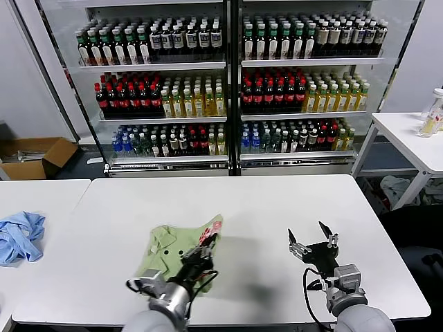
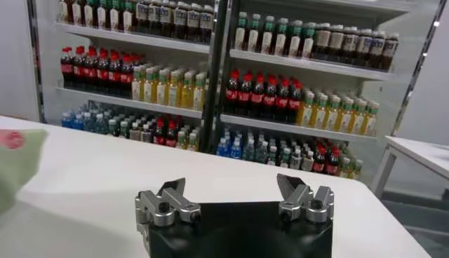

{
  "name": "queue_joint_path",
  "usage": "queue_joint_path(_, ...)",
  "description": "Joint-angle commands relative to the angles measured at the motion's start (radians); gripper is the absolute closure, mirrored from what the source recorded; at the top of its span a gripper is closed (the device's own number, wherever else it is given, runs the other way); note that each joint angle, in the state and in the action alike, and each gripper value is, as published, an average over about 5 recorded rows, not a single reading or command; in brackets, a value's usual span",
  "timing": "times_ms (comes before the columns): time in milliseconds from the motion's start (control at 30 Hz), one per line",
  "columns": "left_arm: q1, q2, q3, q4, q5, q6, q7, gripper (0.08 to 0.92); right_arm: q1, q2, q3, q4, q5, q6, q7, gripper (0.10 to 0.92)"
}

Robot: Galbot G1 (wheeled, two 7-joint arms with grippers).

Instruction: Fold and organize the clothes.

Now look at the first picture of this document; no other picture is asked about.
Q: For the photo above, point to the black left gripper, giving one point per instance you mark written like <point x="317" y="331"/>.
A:
<point x="197" y="263"/>

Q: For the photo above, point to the small white label dark bottle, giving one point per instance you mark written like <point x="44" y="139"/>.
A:
<point x="284" y="142"/>
<point x="303" y="142"/>
<point x="312" y="141"/>
<point x="293" y="142"/>
<point x="164" y="146"/>
<point x="173" y="146"/>
<point x="155" y="146"/>
<point x="182" y="146"/>

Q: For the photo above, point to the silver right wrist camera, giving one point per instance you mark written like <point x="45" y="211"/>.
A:
<point x="347" y="276"/>

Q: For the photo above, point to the drinks display cabinet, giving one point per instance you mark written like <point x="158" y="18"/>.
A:
<point x="152" y="66"/>
<point x="311" y="62"/>

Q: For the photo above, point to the green polo shirt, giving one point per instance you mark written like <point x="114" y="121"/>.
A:
<point x="166" y="242"/>

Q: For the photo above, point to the grey green cloth heap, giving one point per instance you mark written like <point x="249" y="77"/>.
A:
<point x="434" y="193"/>

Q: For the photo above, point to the small blue water bottle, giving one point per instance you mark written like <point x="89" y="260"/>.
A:
<point x="255" y="143"/>
<point x="126" y="145"/>
<point x="245" y="143"/>
<point x="116" y="146"/>

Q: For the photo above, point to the glass jar yellow contents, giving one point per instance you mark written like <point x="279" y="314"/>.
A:
<point x="427" y="128"/>

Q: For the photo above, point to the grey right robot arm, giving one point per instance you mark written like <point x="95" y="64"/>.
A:
<point x="360" y="311"/>

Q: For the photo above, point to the open cardboard box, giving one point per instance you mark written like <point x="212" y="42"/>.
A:
<point x="20" y="169"/>

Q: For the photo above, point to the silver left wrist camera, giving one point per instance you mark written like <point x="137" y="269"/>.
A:
<point x="154" y="278"/>

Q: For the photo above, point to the white side table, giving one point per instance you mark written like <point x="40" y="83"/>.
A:
<point x="405" y="138"/>

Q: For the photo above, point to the light blue crumpled shirt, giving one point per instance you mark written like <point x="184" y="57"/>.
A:
<point x="20" y="238"/>

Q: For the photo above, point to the glass cabinet door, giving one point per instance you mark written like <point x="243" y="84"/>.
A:
<point x="39" y="34"/>
<point x="394" y="69"/>

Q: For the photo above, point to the white cloth heap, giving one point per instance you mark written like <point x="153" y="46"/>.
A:
<point x="392" y="186"/>

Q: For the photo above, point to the small white flat object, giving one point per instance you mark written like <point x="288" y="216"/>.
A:
<point x="94" y="160"/>

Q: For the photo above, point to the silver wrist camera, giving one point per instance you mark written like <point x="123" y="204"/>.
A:
<point x="347" y="276"/>
<point x="154" y="278"/>

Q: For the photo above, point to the green cap dark bottle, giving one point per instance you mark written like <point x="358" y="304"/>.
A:
<point x="94" y="49"/>
<point x="285" y="43"/>
<point x="260" y="43"/>
<point x="143" y="47"/>
<point x="248" y="43"/>
<point x="131" y="47"/>
<point x="273" y="43"/>
<point x="83" y="50"/>
<point x="297" y="43"/>
<point x="106" y="49"/>
<point x="309" y="42"/>
<point x="118" y="48"/>

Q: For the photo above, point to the small yellow drink bottle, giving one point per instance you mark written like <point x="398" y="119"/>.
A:
<point x="212" y="145"/>
<point x="221" y="145"/>
<point x="341" y="140"/>
<point x="350" y="140"/>

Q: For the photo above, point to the small green water bottle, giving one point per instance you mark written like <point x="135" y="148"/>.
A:
<point x="265" y="143"/>
<point x="275" y="143"/>
<point x="136" y="146"/>

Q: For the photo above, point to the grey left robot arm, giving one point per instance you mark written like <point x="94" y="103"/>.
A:
<point x="166" y="311"/>

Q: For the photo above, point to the beige label dark bottle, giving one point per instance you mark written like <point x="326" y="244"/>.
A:
<point x="334" y="38"/>
<point x="345" y="37"/>
<point x="357" y="37"/>
<point x="380" y="36"/>
<point x="369" y="36"/>
<point x="322" y="38"/>

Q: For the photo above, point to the small red cap cola bottle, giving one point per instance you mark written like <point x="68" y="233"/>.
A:
<point x="192" y="145"/>
<point x="331" y="140"/>
<point x="203" y="145"/>
<point x="322" y="141"/>

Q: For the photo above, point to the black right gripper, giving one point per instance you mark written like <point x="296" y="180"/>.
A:
<point x="323" y="257"/>

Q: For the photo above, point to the blue label dark bottle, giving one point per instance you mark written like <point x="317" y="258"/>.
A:
<point x="166" y="41"/>
<point x="191" y="40"/>
<point x="155" y="41"/>
<point x="178" y="41"/>
<point x="215" y="39"/>
<point x="203" y="40"/>

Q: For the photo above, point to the grey metal rods bundle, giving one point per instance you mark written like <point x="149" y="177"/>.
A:
<point x="24" y="155"/>

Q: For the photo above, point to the clear bottle white cap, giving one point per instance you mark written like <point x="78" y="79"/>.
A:
<point x="438" y="103"/>

